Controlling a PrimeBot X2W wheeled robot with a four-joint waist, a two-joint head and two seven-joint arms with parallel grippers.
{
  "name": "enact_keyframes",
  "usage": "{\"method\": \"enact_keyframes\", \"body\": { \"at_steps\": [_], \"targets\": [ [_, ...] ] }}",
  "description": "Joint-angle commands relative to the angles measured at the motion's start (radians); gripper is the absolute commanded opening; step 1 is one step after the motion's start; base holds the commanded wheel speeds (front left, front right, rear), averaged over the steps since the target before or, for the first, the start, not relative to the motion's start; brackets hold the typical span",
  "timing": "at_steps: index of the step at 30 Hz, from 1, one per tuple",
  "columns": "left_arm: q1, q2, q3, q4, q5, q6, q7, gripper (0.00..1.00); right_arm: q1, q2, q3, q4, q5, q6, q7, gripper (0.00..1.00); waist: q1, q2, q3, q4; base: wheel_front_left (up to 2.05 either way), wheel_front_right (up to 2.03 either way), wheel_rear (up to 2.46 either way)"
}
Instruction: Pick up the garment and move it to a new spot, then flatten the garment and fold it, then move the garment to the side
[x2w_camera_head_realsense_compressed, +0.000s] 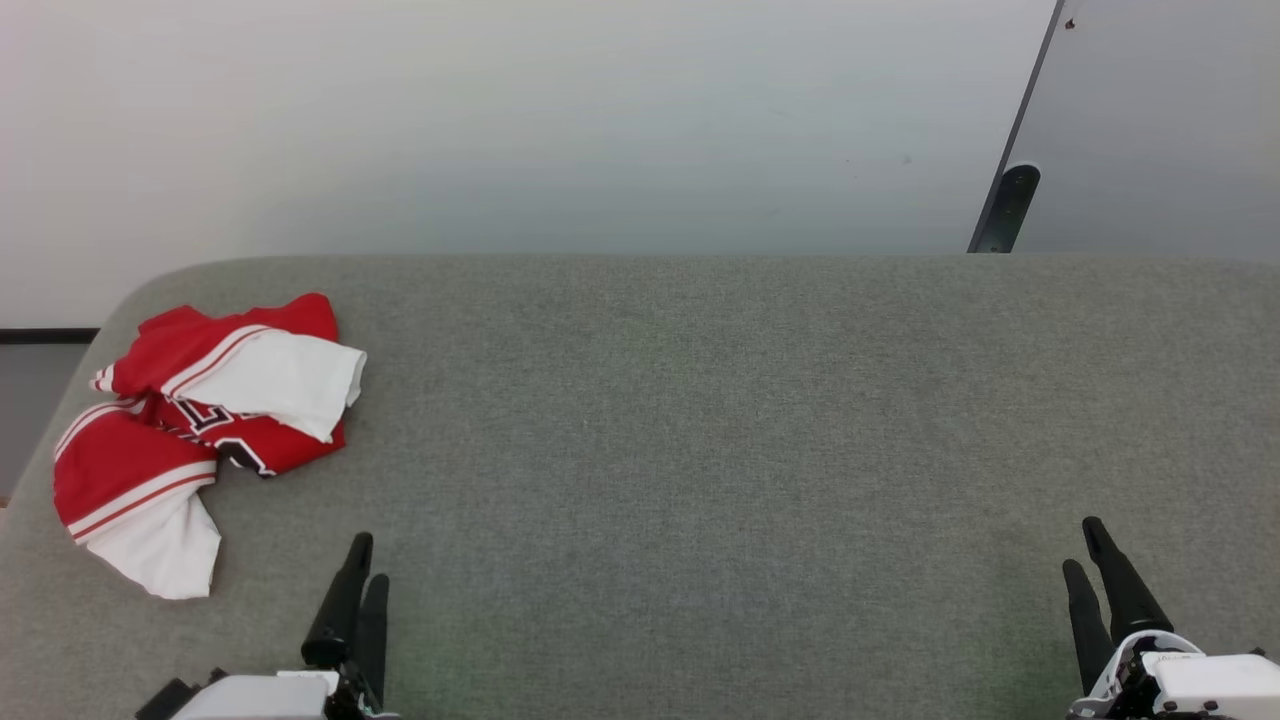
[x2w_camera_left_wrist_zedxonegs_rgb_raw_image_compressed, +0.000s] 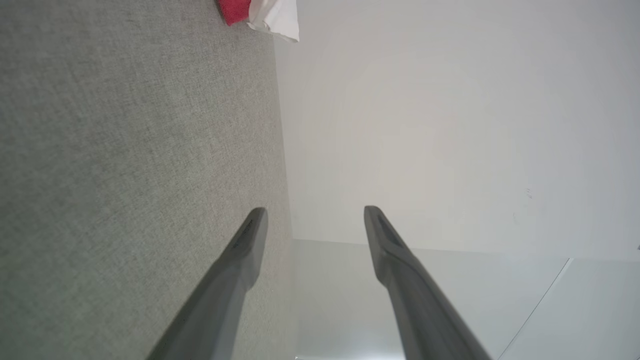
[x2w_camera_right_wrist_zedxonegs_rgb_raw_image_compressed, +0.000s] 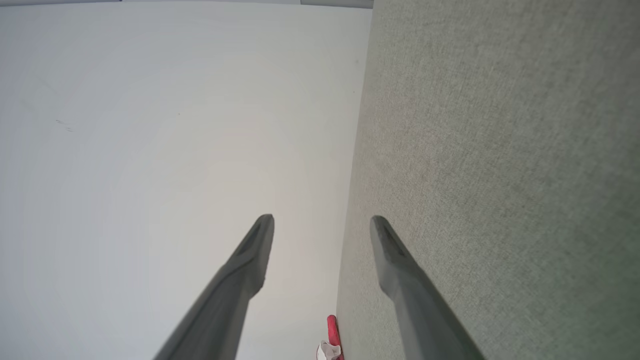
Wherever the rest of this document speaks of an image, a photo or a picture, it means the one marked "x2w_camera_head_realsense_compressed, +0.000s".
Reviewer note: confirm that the red and white basketball jersey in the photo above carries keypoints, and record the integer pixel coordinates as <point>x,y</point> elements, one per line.
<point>130,460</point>

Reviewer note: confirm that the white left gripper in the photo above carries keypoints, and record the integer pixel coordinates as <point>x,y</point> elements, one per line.
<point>260,695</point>

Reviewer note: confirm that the black baseboard strip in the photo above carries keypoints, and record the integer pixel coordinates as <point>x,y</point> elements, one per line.
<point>45,336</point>

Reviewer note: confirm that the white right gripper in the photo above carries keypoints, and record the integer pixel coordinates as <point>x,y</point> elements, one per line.
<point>1200,685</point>

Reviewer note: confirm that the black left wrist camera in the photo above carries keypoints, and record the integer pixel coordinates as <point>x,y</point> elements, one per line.
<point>165,700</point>

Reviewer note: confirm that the black rounded door bracket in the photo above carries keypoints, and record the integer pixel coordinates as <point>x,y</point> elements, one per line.
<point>1008,208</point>

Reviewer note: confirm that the grey door panel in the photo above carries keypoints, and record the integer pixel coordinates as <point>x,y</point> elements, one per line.
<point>1160,120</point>

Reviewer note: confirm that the dark door edge strip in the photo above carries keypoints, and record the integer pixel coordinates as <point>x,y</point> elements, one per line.
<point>1020,118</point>

